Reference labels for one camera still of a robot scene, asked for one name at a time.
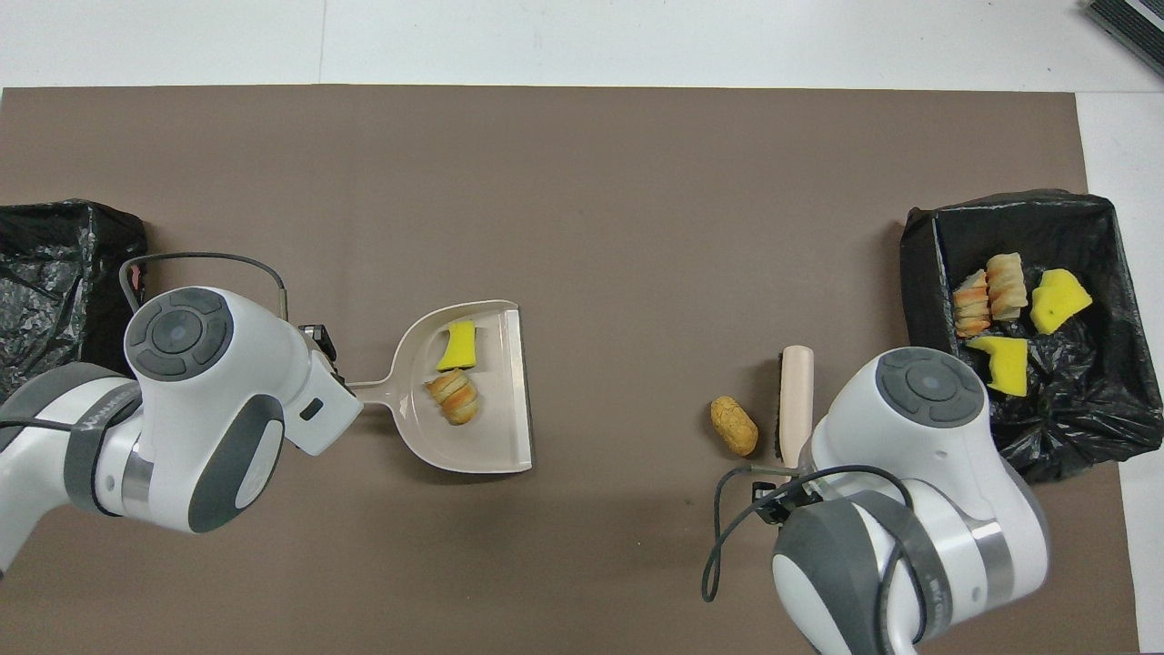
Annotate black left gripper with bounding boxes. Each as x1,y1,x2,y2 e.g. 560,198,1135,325
297,322,356,388

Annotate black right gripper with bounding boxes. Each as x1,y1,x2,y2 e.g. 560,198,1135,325
750,472,820,525

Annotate brown toy peanut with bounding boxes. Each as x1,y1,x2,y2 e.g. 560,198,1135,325
710,395,760,458

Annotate beige brush black bristles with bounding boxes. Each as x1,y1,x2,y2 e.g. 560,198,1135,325
770,345,817,480

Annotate small yellow sponge piece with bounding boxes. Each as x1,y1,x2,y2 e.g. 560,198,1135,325
435,319,479,373

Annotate small toy croissant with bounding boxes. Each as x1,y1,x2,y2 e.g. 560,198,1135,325
426,368,480,427

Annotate beige plastic dustpan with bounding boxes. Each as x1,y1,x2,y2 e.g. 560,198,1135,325
350,299,535,475

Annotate green and yellow sponge piece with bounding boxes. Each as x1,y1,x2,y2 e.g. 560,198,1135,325
965,335,1029,398

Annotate toy sliced bread chunk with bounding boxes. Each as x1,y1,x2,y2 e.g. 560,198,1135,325
987,253,1029,322
952,269,992,338

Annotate large yellow sponge piece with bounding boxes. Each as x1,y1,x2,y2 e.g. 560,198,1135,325
1029,268,1094,335

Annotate black bag-lined bin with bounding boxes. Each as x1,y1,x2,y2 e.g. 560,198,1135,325
900,188,1164,486

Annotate black bin with pink mark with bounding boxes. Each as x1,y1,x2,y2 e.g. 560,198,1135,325
0,199,149,401

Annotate brown table mat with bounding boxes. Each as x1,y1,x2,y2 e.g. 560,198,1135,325
0,85,1142,655

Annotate dark ribbed panel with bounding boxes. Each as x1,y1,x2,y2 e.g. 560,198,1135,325
1080,0,1164,78

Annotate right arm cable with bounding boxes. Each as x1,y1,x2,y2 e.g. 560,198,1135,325
700,464,930,655

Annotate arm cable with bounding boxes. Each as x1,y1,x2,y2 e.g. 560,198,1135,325
118,251,292,324
700,464,930,655

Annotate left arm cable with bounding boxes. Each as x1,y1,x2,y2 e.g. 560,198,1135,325
118,251,292,324

